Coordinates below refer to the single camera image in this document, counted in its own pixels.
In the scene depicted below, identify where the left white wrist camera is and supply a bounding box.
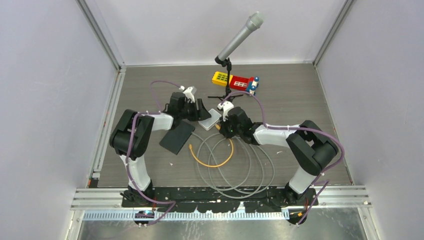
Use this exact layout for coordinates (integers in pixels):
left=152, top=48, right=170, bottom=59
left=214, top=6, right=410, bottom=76
left=183, top=86, right=197, bottom=103

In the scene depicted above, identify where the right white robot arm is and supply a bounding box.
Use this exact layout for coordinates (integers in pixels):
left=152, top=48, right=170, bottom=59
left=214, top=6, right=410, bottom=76
left=217, top=101, right=340, bottom=205

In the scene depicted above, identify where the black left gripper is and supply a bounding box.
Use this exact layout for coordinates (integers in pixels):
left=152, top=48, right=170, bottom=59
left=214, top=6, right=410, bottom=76
left=179, top=99, right=211, bottom=122

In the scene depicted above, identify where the white network switch box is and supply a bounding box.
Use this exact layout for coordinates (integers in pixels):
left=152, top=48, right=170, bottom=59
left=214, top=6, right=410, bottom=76
left=198, top=108, right=222, bottom=131

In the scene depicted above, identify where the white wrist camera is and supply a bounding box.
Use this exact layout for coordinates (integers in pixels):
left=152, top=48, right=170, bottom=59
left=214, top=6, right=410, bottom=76
left=217, top=101, right=234, bottom=122
left=183, top=86, right=197, bottom=103

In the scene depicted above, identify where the slotted cable duct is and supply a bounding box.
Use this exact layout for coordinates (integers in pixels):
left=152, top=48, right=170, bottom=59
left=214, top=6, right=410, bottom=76
left=82, top=209, right=290, bottom=221

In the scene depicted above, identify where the colourful toy block vehicle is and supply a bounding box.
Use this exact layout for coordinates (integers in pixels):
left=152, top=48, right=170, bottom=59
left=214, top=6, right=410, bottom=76
left=211, top=71, right=260, bottom=96

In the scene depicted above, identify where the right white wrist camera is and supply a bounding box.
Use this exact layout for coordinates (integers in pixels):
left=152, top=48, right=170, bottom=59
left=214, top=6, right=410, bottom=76
left=217, top=101, right=234, bottom=122

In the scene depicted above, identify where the grey handheld microphone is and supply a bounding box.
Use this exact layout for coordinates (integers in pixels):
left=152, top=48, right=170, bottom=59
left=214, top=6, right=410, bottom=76
left=214, top=11, right=265, bottom=67

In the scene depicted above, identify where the black network switch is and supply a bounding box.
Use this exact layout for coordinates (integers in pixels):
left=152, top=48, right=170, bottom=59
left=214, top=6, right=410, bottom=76
left=159, top=121, right=196, bottom=155

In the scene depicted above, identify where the yellow ethernet patch cable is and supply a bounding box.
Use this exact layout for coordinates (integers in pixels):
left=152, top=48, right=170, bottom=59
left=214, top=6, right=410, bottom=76
left=188, top=124, right=235, bottom=169

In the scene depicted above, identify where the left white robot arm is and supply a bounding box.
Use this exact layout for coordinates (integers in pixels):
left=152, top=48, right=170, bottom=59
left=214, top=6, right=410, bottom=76
left=109, top=92, right=212, bottom=207

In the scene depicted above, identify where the black microphone tripod stand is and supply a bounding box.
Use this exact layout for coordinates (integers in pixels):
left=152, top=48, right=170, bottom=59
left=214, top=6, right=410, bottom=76
left=208, top=56, right=243, bottom=102

